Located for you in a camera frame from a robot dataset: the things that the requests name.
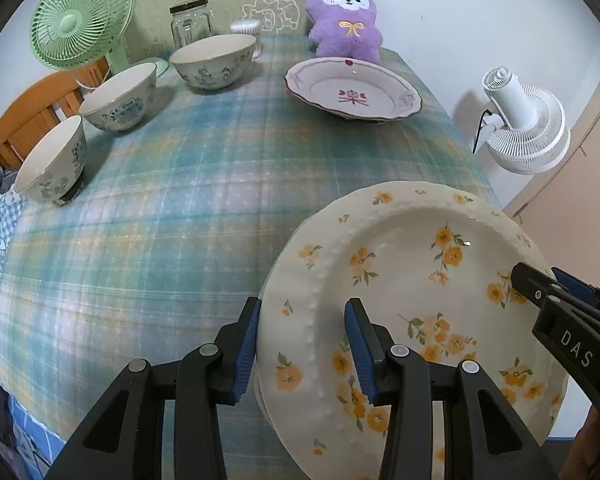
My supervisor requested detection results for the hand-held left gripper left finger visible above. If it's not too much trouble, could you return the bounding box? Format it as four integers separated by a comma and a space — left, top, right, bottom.
45, 296, 262, 480

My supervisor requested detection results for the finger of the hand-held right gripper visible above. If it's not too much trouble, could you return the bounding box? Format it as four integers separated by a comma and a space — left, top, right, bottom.
511, 262, 600, 411
551, 266, 600, 333

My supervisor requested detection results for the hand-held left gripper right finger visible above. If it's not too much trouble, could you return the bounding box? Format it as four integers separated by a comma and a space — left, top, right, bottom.
344, 297, 561, 480

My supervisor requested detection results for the yellow floral white plate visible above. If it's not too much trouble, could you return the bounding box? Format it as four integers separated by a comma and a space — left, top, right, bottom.
254, 180, 571, 480

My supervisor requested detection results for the large blue patterned bowl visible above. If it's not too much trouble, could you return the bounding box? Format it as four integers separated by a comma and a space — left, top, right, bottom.
169, 35, 255, 91

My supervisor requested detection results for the green plaid tablecloth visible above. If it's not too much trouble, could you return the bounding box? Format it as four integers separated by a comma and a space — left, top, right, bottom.
0, 34, 506, 480

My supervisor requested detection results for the white fan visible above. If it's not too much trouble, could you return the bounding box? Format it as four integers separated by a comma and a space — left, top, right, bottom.
480, 66, 572, 176

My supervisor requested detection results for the pink plate with red pattern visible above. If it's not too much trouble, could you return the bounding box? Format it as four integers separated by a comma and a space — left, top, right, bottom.
284, 57, 424, 122

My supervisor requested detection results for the small blue patterned bowl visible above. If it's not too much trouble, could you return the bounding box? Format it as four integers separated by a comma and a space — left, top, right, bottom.
13, 115, 88, 206

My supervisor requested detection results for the medium blue patterned bowl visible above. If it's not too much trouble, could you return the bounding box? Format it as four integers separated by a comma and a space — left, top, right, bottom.
78, 62, 158, 133

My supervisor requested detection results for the purple plush toy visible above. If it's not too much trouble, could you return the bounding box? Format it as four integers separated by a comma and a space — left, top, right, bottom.
305, 0, 385, 63

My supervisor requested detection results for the cotton swab container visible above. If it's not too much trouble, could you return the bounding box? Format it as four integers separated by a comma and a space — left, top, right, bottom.
229, 19, 263, 58

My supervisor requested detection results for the wooden chair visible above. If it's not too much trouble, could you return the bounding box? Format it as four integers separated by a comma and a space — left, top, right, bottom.
0, 55, 112, 171

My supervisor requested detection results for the glass jar with black lid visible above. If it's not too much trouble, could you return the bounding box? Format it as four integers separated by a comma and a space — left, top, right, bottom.
170, 0, 214, 51

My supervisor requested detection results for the green desk fan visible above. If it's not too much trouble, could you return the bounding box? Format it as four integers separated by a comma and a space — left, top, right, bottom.
30, 0, 171, 81

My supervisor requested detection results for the black fan cable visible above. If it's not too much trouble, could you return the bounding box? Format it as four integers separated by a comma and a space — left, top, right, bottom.
472, 105, 496, 155

